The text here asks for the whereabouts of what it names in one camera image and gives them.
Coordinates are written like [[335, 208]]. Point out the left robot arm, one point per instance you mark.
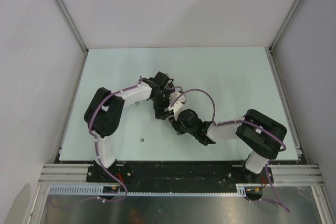
[[104, 112]]

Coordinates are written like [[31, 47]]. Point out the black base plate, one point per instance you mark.
[[176, 177]]

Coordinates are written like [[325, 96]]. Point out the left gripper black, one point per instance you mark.
[[159, 112]]

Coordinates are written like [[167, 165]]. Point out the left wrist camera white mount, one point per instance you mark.
[[176, 95]]

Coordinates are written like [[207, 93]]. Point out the left aluminium corner post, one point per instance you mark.
[[71, 24]]

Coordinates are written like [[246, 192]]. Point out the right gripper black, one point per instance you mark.
[[175, 125]]

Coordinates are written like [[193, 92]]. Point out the right aluminium corner post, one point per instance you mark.
[[289, 17]]

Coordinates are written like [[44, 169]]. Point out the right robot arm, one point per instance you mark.
[[262, 134]]

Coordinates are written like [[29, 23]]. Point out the aluminium frame rail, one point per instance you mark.
[[287, 175]]

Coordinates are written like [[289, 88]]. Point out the aluminium corner post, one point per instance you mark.
[[71, 24], [289, 17]]

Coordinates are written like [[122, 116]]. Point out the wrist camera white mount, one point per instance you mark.
[[176, 108], [176, 95]]

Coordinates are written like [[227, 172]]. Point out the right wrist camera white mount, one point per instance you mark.
[[176, 108]]

